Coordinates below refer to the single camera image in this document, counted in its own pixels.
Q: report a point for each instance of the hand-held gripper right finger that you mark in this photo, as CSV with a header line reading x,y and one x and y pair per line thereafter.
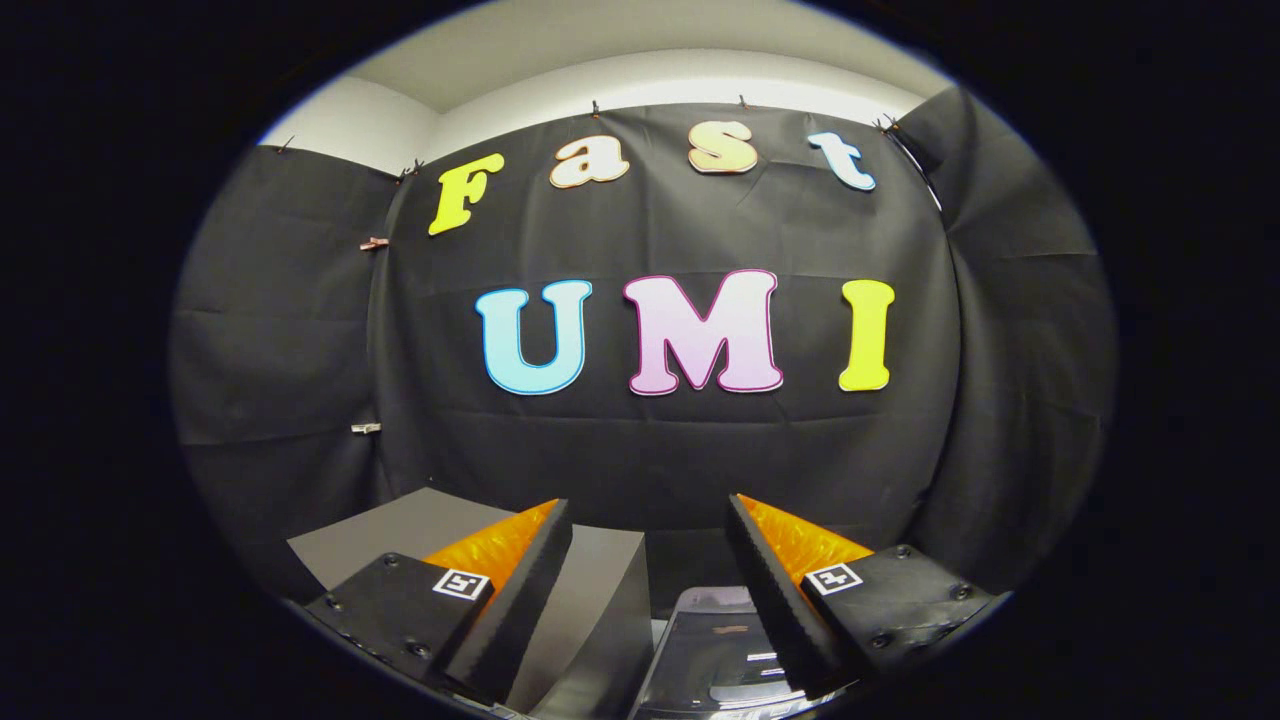
x,y
780,600

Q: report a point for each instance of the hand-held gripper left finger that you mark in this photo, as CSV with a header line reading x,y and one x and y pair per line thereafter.
x,y
520,600

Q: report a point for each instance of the grey washing machine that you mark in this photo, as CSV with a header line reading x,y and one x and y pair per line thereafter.
x,y
715,598

